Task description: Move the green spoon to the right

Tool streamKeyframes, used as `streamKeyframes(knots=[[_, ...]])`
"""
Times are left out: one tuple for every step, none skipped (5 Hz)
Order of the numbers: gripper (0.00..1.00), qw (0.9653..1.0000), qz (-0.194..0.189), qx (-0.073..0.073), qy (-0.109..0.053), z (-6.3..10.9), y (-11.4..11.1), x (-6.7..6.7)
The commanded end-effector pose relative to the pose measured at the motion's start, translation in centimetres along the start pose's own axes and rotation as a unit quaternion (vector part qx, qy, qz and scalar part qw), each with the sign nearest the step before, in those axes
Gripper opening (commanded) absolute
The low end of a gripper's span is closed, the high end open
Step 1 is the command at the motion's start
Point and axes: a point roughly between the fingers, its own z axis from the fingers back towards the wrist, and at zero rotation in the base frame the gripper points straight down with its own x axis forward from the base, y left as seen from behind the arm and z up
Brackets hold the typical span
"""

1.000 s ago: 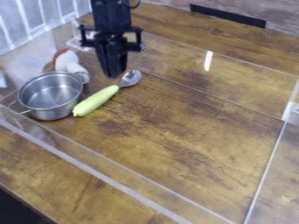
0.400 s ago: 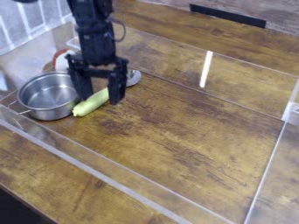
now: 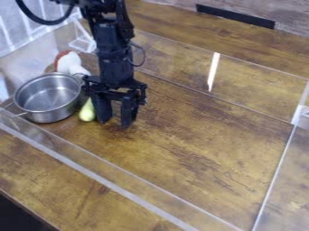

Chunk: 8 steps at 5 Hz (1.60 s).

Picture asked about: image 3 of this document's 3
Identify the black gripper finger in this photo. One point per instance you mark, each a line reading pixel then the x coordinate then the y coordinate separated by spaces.
pixel 102 107
pixel 129 111

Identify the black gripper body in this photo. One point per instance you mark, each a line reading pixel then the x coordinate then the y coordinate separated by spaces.
pixel 104 92

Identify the green handled metal spoon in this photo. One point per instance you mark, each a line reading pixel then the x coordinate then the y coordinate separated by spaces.
pixel 88 112

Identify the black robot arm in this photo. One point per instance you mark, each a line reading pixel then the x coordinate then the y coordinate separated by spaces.
pixel 113 32

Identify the red and white toy mushroom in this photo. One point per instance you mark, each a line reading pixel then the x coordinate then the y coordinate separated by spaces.
pixel 69 63

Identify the stainless steel pot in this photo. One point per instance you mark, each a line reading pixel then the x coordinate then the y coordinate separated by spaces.
pixel 49 98

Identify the clear acrylic stand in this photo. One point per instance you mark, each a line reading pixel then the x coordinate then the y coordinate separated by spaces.
pixel 84 42

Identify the clear acrylic front barrier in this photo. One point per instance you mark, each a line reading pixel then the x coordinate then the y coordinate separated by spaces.
pixel 141 191

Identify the clear acrylic barrier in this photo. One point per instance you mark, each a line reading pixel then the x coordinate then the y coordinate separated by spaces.
pixel 286 208
pixel 141 191

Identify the black strip on table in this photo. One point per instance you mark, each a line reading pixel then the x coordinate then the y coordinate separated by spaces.
pixel 236 16

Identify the clear acrylic right barrier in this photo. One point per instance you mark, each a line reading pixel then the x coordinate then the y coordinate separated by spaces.
pixel 286 208

